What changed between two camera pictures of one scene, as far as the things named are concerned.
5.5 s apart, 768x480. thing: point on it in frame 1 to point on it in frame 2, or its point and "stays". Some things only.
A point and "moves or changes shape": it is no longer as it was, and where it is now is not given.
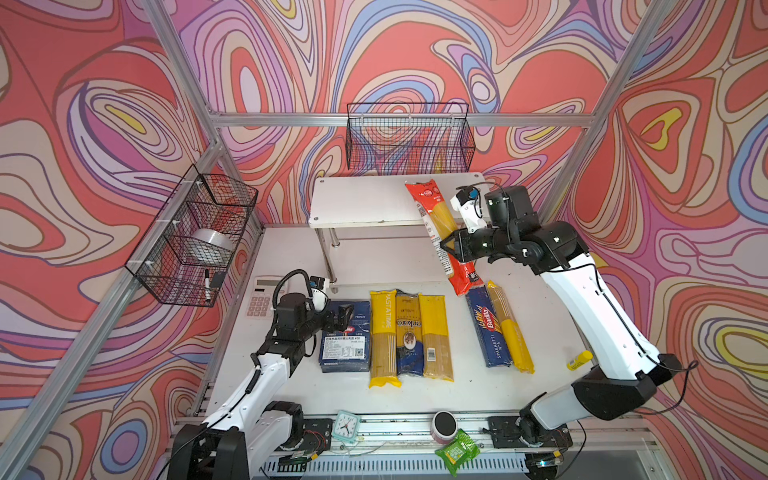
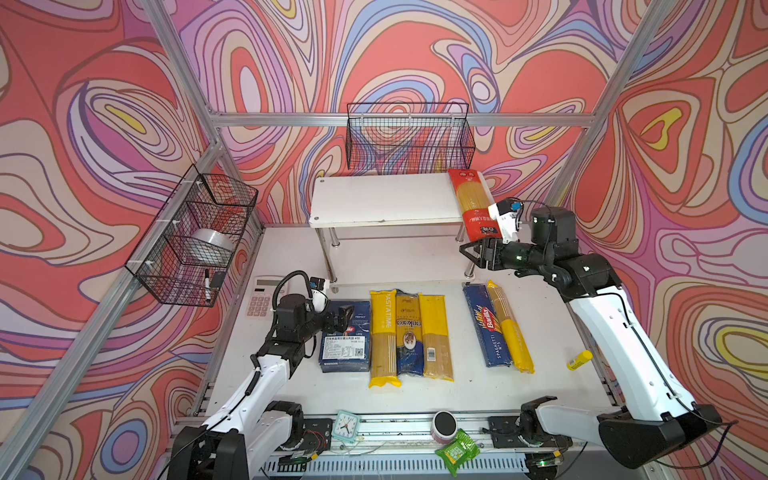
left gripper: (338, 326) stays
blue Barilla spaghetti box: (489, 328) stays
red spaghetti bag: (441, 219) moves or changes shape
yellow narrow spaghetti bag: (515, 343) stays
